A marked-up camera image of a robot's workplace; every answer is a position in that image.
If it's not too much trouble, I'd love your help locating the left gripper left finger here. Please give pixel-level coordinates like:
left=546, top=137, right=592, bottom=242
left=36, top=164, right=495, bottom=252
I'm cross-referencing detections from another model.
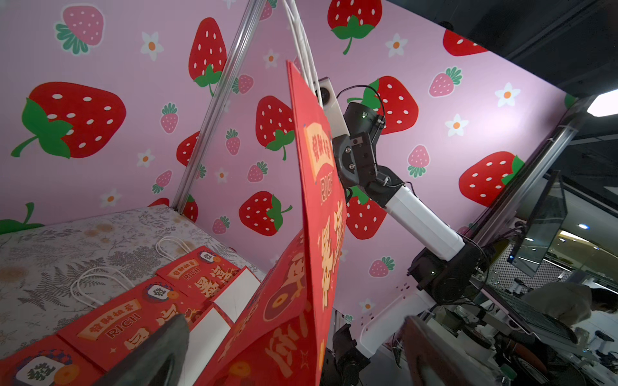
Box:
left=94, top=315, right=190, bottom=386

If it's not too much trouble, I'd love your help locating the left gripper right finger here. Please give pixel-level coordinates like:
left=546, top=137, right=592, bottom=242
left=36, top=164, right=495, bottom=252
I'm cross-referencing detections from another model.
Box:
left=402, top=316, right=488, bottom=385

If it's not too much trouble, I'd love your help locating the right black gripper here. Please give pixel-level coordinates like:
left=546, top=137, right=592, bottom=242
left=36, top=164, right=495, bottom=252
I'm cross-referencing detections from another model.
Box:
left=332, top=133, right=378, bottom=189

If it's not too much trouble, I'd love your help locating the red paper bag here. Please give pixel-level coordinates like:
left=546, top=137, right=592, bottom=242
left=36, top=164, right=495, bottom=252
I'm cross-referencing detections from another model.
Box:
left=196, top=1, right=346, bottom=385
left=156, top=246, right=260, bottom=323
left=1, top=335, right=105, bottom=386
left=58, top=276, right=230, bottom=385

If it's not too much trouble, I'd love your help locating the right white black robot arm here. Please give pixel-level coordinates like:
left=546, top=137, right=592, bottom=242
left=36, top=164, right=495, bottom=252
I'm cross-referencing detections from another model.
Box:
left=320, top=101, right=484, bottom=385

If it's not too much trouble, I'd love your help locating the person in grey shirt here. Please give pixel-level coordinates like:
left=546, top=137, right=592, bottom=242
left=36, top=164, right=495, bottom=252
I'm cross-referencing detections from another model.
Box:
left=521, top=282, right=617, bottom=326

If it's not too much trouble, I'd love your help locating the dark computer monitor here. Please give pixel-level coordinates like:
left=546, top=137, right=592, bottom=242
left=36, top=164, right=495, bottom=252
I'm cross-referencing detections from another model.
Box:
left=507, top=170, right=568, bottom=278

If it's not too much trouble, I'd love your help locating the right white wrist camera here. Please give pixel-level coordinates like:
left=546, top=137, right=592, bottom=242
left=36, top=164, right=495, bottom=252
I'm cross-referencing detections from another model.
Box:
left=316, top=77, right=349, bottom=138

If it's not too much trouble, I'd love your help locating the right aluminium frame post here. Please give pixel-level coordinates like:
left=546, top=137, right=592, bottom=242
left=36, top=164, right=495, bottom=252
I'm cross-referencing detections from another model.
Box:
left=465, top=96, right=596, bottom=246

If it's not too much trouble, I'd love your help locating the aluminium frame post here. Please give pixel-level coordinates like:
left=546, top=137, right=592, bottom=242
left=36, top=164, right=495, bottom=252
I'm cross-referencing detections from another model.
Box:
left=172, top=0, right=263, bottom=213
left=465, top=96, right=596, bottom=246

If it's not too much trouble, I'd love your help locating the left aluminium frame post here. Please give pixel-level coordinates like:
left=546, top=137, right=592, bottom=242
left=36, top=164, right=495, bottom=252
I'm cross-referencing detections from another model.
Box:
left=172, top=0, right=263, bottom=213

